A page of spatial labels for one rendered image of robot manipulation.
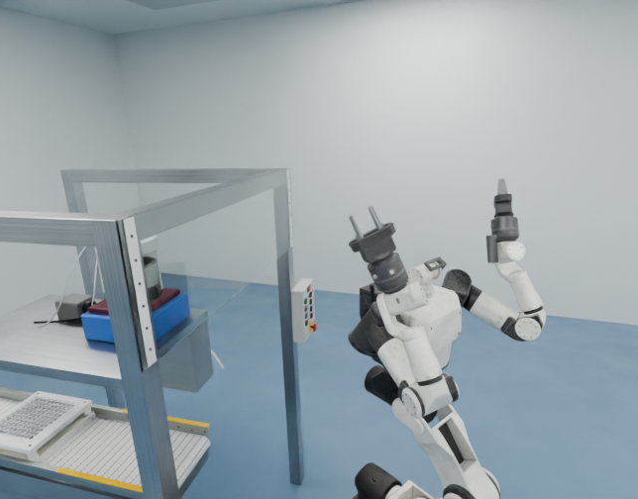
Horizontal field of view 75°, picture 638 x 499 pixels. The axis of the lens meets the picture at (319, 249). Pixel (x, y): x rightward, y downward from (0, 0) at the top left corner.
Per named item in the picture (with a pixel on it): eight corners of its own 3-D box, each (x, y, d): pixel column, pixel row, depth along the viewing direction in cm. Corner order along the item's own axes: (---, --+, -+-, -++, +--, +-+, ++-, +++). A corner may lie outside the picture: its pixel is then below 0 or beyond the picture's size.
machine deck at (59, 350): (208, 321, 130) (206, 309, 129) (123, 394, 95) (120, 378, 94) (52, 304, 146) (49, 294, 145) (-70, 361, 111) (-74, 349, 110)
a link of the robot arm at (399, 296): (371, 285, 105) (388, 324, 107) (411, 271, 101) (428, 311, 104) (374, 269, 115) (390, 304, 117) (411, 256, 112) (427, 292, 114)
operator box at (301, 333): (315, 327, 208) (313, 278, 201) (305, 344, 192) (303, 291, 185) (304, 326, 210) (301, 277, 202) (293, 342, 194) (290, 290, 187)
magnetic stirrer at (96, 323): (192, 313, 127) (189, 285, 124) (147, 348, 107) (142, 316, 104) (137, 307, 132) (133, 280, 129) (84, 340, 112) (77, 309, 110)
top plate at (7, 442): (93, 404, 147) (92, 399, 147) (30, 455, 125) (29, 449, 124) (39, 394, 154) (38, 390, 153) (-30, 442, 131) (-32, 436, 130)
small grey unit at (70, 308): (102, 313, 129) (99, 295, 127) (85, 323, 122) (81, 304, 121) (76, 310, 131) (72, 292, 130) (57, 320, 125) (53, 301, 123)
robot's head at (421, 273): (405, 290, 138) (406, 265, 135) (424, 282, 144) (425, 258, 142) (422, 296, 133) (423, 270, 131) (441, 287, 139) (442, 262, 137)
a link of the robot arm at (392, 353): (412, 432, 109) (371, 363, 124) (453, 412, 113) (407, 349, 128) (420, 410, 101) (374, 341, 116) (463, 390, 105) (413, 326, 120)
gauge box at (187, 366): (214, 373, 135) (207, 318, 130) (196, 393, 126) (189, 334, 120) (157, 365, 141) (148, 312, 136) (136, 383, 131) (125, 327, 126)
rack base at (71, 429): (95, 416, 149) (94, 411, 148) (34, 468, 126) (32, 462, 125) (42, 406, 155) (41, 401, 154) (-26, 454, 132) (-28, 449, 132)
